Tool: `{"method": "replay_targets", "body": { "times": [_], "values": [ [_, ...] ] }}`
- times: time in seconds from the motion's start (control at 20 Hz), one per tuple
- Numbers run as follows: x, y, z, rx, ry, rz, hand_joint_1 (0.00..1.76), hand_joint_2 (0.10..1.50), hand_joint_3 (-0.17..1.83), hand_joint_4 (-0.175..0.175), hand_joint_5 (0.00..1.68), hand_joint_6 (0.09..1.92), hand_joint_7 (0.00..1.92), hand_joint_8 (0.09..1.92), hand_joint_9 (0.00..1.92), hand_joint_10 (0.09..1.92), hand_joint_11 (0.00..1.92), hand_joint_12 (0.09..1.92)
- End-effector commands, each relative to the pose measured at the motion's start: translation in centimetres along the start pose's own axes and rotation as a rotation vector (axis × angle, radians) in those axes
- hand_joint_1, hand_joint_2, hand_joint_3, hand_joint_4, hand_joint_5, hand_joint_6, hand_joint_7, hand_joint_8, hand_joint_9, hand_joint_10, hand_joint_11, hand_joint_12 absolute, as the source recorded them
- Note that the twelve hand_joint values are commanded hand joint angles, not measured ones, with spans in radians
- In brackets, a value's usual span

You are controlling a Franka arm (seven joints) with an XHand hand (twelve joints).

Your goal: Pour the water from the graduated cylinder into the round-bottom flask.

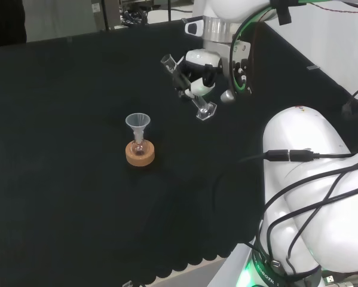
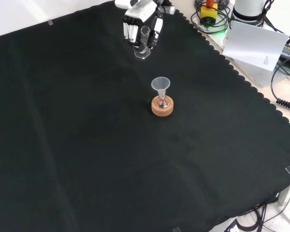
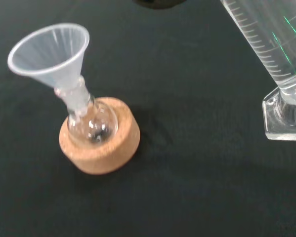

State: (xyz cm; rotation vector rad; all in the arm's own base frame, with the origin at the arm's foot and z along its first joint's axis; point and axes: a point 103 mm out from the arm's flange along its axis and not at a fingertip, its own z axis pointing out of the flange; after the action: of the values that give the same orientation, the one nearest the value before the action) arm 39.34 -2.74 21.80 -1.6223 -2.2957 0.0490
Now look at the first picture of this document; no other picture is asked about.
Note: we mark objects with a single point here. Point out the black bench cloth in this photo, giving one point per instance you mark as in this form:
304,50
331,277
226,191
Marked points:
77,149

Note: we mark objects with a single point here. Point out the small glass round-bottom flask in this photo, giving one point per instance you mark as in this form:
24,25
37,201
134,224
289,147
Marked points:
139,149

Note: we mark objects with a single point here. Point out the grey tape strip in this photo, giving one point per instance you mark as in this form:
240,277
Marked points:
313,67

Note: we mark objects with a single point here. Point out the clear graduated cylinder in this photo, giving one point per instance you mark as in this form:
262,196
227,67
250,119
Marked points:
205,111

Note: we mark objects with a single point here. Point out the clear plastic funnel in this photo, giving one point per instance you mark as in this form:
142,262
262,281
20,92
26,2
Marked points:
137,120

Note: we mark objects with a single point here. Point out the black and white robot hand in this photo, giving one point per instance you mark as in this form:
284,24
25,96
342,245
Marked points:
201,56

